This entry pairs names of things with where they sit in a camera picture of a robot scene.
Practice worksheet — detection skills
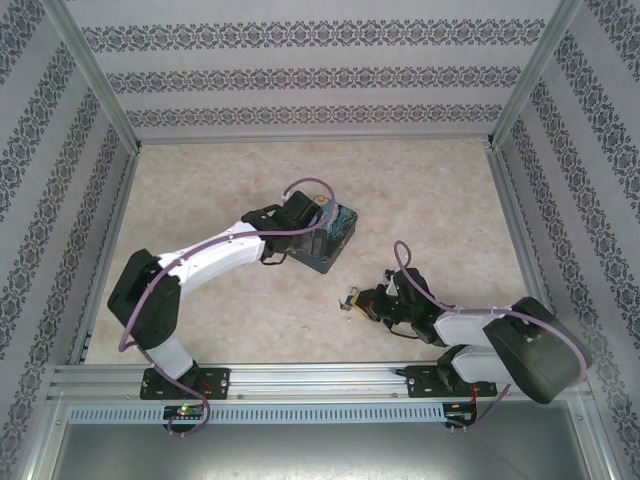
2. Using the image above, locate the small teal padlock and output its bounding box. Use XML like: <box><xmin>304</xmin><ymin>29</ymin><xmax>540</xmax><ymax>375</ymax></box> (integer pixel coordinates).
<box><xmin>336</xmin><ymin>285</ymin><xmax>361</xmax><ymax>311</ymax></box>

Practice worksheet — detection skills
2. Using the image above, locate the starry night print tin box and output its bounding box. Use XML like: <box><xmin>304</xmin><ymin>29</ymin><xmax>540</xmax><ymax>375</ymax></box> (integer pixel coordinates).
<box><xmin>287</xmin><ymin>199</ymin><xmax>360</xmax><ymax>275</ymax></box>

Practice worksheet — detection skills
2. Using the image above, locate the right small circuit board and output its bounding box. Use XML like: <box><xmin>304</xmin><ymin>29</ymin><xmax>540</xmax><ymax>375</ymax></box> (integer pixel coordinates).
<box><xmin>445</xmin><ymin>403</ymin><xmax>479</xmax><ymax>426</ymax></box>

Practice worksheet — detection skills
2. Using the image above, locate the small circuit board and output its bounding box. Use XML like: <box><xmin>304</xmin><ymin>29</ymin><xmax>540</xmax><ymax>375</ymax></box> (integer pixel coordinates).
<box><xmin>163</xmin><ymin>405</ymin><xmax>207</xmax><ymax>424</ymax></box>
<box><xmin>445</xmin><ymin>403</ymin><xmax>479</xmax><ymax>426</ymax></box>

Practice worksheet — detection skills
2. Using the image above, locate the grey metal panel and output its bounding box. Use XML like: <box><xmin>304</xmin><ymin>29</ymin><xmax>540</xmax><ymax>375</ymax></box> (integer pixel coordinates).
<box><xmin>47</xmin><ymin>422</ymin><xmax>596</xmax><ymax>480</ymax></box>

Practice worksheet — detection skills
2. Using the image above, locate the left small circuit board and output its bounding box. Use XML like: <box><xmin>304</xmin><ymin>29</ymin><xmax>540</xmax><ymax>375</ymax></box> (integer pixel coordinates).
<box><xmin>163</xmin><ymin>405</ymin><xmax>207</xmax><ymax>424</ymax></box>

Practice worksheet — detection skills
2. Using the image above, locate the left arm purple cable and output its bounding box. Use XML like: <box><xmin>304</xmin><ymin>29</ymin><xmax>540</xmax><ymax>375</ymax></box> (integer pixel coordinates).
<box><xmin>118</xmin><ymin>178</ymin><xmax>336</xmax><ymax>437</ymax></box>

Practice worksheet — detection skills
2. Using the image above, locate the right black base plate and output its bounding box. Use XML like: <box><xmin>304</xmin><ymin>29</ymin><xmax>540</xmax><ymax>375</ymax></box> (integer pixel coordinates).
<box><xmin>405</xmin><ymin>364</ymin><xmax>499</xmax><ymax>400</ymax></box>

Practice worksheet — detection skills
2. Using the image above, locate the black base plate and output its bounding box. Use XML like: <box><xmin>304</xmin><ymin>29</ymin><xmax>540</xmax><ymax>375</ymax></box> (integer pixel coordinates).
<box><xmin>139</xmin><ymin>367</ymin><xmax>232</xmax><ymax>401</ymax></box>
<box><xmin>405</xmin><ymin>364</ymin><xmax>499</xmax><ymax>400</ymax></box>

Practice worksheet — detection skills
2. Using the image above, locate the wide aluminium mounting rail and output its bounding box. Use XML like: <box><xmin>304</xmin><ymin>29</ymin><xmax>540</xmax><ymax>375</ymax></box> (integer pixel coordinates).
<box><xmin>49</xmin><ymin>362</ymin><xmax>591</xmax><ymax>401</ymax></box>

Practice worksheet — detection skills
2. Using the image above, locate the grey slotted cable duct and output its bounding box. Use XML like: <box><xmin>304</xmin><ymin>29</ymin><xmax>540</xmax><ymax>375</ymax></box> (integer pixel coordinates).
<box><xmin>67</xmin><ymin>403</ymin><xmax>446</xmax><ymax>425</ymax></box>

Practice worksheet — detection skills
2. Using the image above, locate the aluminium frame rail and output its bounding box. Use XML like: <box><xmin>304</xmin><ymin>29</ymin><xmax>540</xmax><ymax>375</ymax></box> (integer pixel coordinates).
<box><xmin>67</xmin><ymin>147</ymin><xmax>141</xmax><ymax>366</ymax></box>
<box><xmin>488</xmin><ymin>147</ymin><xmax>557</xmax><ymax>314</ymax></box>

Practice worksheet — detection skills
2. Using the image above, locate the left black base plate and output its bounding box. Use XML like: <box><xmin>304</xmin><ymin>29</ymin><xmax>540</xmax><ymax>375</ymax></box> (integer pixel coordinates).
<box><xmin>139</xmin><ymin>367</ymin><xmax>232</xmax><ymax>401</ymax></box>

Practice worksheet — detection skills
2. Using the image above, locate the aluminium frame beam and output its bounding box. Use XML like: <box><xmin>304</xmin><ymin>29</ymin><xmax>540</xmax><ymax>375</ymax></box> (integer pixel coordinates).
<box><xmin>569</xmin><ymin>394</ymin><xmax>624</xmax><ymax>480</ymax></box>
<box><xmin>19</xmin><ymin>394</ymin><xmax>66</xmax><ymax>480</ymax></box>

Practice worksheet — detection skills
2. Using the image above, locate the aluminium frame post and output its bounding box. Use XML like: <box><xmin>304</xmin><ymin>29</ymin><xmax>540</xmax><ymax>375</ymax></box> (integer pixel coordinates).
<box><xmin>49</xmin><ymin>0</ymin><xmax>144</xmax><ymax>151</ymax></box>
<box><xmin>487</xmin><ymin>0</ymin><xmax>586</xmax><ymax>149</ymax></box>

